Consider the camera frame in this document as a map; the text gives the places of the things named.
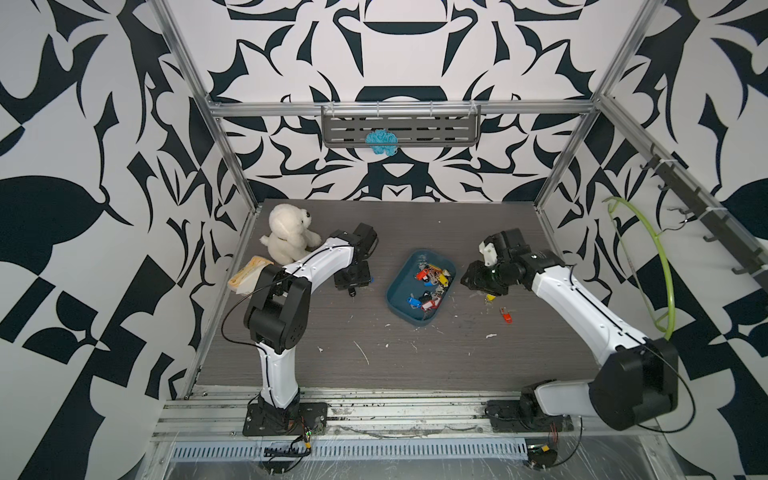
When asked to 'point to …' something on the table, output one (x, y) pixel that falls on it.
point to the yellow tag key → (490, 297)
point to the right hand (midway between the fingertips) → (467, 276)
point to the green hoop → (667, 264)
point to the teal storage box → (420, 287)
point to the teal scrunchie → (382, 136)
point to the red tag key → (506, 315)
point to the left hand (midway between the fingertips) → (355, 278)
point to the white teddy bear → (289, 237)
